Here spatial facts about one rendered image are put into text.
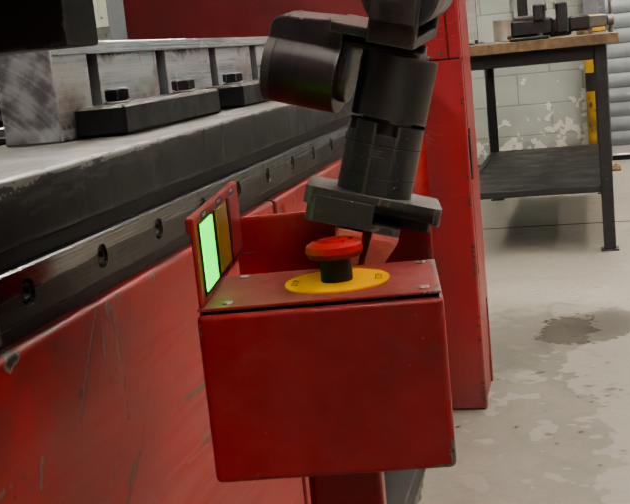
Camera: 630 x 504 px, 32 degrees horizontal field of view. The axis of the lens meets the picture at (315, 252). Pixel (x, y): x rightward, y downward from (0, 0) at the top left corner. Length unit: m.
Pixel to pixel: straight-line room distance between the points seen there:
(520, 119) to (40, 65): 7.01
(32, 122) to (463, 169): 1.76
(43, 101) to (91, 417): 0.37
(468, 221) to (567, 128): 5.26
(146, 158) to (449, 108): 1.82
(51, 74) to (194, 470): 0.40
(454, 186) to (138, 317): 1.88
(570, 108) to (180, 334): 7.05
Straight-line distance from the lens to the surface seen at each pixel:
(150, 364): 0.94
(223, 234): 0.80
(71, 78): 1.12
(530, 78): 7.95
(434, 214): 0.81
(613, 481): 2.41
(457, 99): 2.71
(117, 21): 8.44
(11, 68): 1.10
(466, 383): 2.84
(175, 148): 1.02
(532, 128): 7.98
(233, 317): 0.71
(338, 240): 0.74
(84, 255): 0.83
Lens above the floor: 0.93
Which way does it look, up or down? 10 degrees down
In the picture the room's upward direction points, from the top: 6 degrees counter-clockwise
